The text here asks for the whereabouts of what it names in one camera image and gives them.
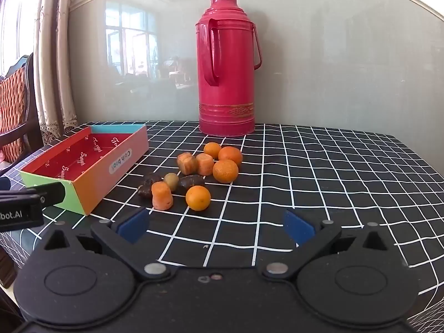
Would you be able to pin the colourful cardboard box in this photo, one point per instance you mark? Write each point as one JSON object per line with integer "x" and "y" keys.
{"x": 83, "y": 166}

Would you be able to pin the dark wooden chair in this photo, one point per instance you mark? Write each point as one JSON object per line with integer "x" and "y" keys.
{"x": 30, "y": 111}

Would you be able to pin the dark brown chestnut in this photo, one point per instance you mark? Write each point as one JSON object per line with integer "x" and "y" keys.
{"x": 149, "y": 184}
{"x": 191, "y": 182}

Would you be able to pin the small orange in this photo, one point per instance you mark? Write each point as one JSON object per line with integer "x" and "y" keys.
{"x": 212, "y": 150}
{"x": 225, "y": 171}
{"x": 231, "y": 155}
{"x": 198, "y": 198}

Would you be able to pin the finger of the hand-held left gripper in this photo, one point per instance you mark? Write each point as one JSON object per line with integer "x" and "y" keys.
{"x": 52, "y": 192}

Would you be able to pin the red metal thermos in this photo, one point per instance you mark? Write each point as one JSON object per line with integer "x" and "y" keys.
{"x": 225, "y": 76}

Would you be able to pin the brownish orange fruit chunk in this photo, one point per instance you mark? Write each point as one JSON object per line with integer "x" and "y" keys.
{"x": 187, "y": 163}

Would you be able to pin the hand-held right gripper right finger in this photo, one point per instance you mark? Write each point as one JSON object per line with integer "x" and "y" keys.
{"x": 298, "y": 227}

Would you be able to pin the black checkered tablecloth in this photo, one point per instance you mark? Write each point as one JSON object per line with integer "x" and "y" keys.
{"x": 329, "y": 180}

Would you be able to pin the small green fruit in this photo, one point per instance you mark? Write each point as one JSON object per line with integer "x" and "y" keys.
{"x": 171, "y": 180}

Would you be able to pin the orange mandarin middle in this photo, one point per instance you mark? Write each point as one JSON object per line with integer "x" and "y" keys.
{"x": 204, "y": 163}

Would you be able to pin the orange patterned cushion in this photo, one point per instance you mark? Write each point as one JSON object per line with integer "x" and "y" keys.
{"x": 12, "y": 111}

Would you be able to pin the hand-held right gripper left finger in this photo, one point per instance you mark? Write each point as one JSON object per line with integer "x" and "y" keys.
{"x": 133, "y": 225}

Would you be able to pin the beige lace curtain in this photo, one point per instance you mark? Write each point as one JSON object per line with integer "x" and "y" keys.
{"x": 55, "y": 59}

